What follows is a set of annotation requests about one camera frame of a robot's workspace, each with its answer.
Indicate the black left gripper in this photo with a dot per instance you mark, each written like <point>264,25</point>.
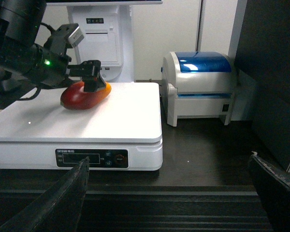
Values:
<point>52,62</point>

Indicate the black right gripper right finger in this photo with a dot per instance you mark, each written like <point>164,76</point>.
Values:
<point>272,185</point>

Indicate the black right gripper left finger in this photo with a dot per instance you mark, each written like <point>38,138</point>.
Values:
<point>56,210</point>

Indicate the dark red mango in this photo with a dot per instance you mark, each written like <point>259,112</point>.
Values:
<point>74,97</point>

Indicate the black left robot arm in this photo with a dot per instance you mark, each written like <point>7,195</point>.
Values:
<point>20,21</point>

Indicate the white checkout scale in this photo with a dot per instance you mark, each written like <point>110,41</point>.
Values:
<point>122,132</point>

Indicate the white POS terminal stand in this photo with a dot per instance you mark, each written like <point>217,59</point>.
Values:
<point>106,26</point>

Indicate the white blue label printer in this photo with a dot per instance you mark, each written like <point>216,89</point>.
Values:
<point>197,85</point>

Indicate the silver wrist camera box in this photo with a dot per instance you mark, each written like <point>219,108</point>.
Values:
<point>71,34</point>

